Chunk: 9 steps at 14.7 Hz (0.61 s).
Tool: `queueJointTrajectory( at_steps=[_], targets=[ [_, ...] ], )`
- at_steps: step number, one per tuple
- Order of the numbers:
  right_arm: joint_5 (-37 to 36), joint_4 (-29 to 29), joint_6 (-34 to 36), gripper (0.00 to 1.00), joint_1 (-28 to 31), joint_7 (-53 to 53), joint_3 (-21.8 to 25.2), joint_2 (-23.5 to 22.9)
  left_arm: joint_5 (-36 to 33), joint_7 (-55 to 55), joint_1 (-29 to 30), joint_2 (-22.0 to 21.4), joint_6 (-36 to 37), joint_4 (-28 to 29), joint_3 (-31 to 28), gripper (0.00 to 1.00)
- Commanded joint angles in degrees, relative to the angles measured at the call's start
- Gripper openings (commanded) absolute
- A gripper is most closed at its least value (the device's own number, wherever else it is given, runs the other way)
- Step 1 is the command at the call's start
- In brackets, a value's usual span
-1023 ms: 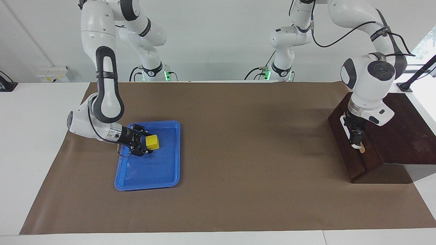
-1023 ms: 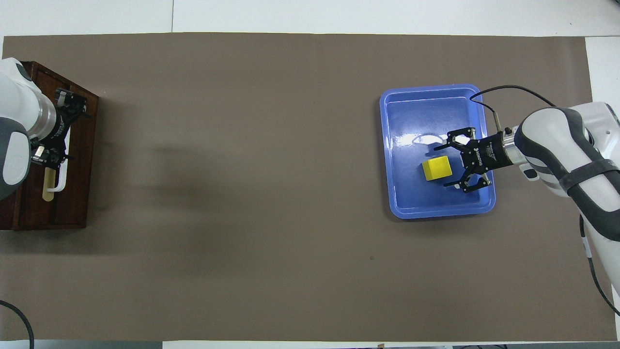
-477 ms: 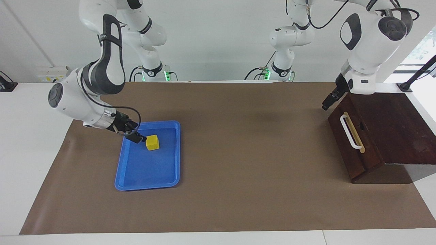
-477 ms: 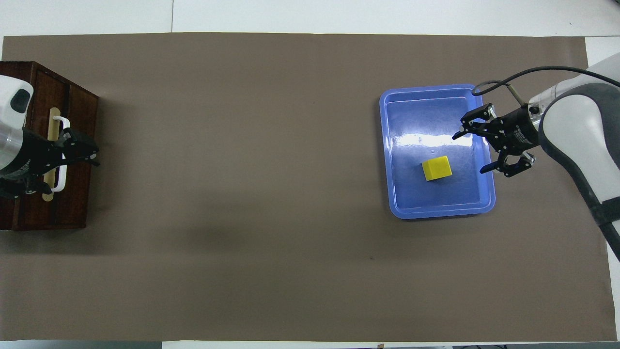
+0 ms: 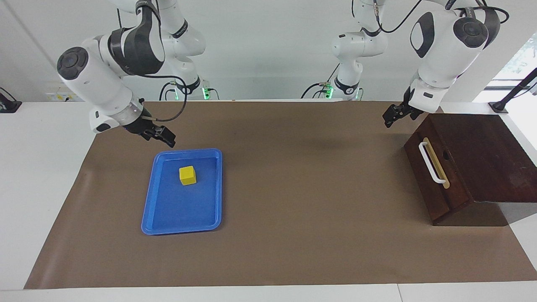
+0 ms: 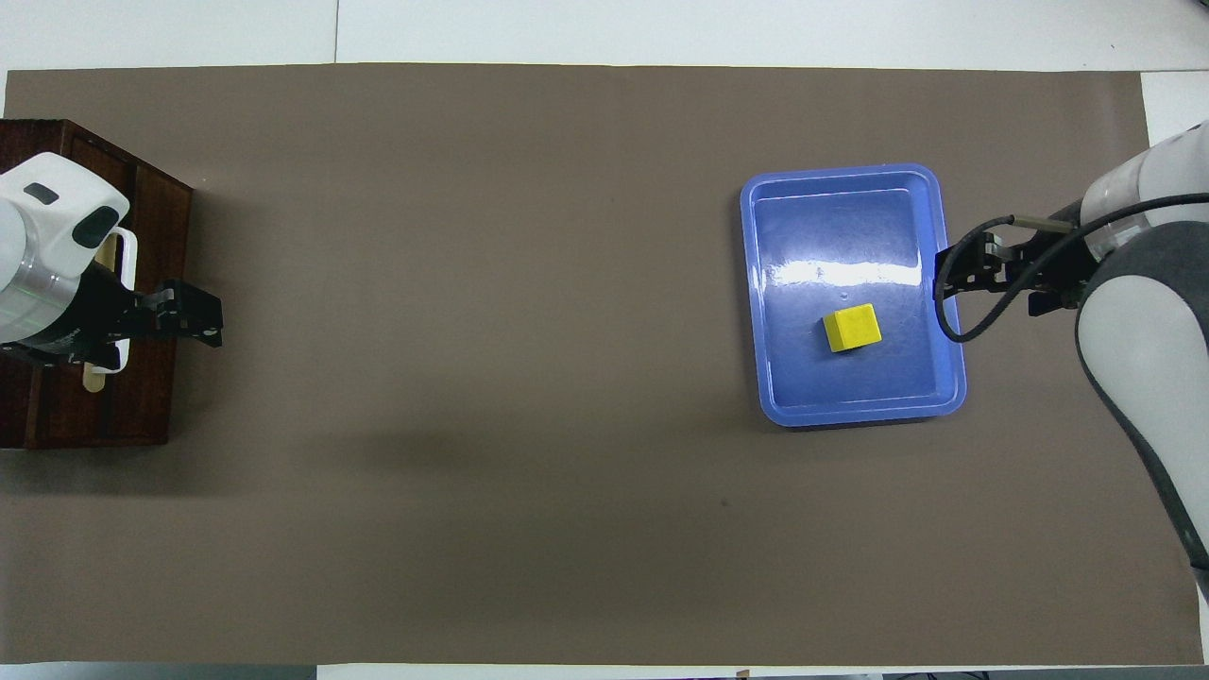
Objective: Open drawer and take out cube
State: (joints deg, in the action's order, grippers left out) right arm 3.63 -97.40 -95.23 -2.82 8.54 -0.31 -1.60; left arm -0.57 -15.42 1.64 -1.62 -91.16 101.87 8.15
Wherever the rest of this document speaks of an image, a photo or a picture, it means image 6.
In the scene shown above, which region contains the dark wooden cabinet housing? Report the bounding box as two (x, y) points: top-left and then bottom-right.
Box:
(0, 118), (196, 451)

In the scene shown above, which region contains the blue plastic tray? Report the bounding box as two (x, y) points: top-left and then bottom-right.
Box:
(740, 163), (968, 429)

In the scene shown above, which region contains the brown table mat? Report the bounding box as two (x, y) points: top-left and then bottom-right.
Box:
(0, 63), (1205, 668)

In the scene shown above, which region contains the yellow cube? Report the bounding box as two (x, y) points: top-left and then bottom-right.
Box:
(821, 302), (884, 355)

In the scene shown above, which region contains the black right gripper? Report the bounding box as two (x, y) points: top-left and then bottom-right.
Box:
(932, 226), (1088, 318)

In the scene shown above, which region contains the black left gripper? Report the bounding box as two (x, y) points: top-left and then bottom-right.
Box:
(14, 264), (225, 367)

